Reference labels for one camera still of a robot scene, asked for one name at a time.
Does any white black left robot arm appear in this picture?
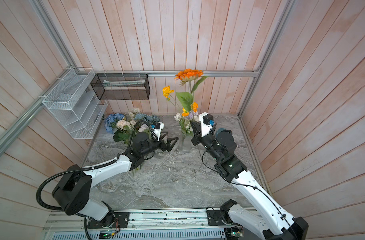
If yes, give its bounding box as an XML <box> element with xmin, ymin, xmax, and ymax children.
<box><xmin>35</xmin><ymin>121</ymin><xmax>178</xmax><ymax>228</ymax></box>

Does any orange gerbera flower stem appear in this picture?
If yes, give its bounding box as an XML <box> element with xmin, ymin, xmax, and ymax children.
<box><xmin>174</xmin><ymin>69</ymin><xmax>207</xmax><ymax>120</ymax></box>

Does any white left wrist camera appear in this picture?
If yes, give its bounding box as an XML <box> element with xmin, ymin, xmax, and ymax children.
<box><xmin>150</xmin><ymin>122</ymin><xmax>164</xmax><ymax>142</ymax></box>

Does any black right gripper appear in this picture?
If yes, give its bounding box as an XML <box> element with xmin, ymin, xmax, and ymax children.
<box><xmin>191</xmin><ymin>120</ymin><xmax>221</xmax><ymax>164</ymax></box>

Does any pink white green bouquet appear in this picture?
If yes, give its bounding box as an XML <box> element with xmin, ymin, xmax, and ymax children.
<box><xmin>111</xmin><ymin>107</ymin><xmax>151</xmax><ymax>172</ymax></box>

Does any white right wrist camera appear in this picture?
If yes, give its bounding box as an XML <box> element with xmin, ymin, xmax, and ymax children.
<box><xmin>199</xmin><ymin>112</ymin><xmax>215</xmax><ymax>138</ymax></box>

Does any yellow orange poppy stem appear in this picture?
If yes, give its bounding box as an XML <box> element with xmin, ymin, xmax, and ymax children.
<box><xmin>162</xmin><ymin>86</ymin><xmax>198</xmax><ymax>119</ymax></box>

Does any teal cylindrical vase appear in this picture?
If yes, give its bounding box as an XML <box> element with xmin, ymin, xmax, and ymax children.
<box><xmin>216</xmin><ymin>128</ymin><xmax>227</xmax><ymax>135</ymax></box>

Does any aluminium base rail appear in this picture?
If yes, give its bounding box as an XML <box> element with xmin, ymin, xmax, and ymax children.
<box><xmin>41</xmin><ymin>208</ymin><xmax>291</xmax><ymax>240</ymax></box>

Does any purple white flower bouquet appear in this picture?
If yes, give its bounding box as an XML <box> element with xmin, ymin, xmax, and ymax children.
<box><xmin>174</xmin><ymin>109</ymin><xmax>199</xmax><ymax>136</ymax></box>

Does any black wire mesh basket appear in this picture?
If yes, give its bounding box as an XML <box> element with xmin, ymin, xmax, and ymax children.
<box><xmin>90</xmin><ymin>73</ymin><xmax>150</xmax><ymax>101</ymax></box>

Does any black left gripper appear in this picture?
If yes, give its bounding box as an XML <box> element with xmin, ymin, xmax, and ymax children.
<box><xmin>140</xmin><ymin>131</ymin><xmax>178</xmax><ymax>156</ymax></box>

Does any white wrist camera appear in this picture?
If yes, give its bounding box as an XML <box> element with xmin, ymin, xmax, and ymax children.
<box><xmin>150</xmin><ymin>122</ymin><xmax>164</xmax><ymax>142</ymax></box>
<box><xmin>199</xmin><ymin>112</ymin><xmax>215</xmax><ymax>138</ymax></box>

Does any aluminium frame rail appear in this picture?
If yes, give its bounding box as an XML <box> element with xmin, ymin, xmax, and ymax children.
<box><xmin>78</xmin><ymin>68</ymin><xmax>259</xmax><ymax>77</ymax></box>

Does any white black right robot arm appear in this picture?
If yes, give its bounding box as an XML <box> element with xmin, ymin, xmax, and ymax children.
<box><xmin>190</xmin><ymin>115</ymin><xmax>309</xmax><ymax>240</ymax></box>

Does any white wire mesh shelf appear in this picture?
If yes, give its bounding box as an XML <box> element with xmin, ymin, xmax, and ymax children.
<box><xmin>42</xmin><ymin>68</ymin><xmax>108</xmax><ymax>140</ymax></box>

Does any clear ribbed glass vase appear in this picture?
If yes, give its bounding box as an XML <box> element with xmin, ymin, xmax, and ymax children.
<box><xmin>179</xmin><ymin>135</ymin><xmax>192</xmax><ymax>153</ymax></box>

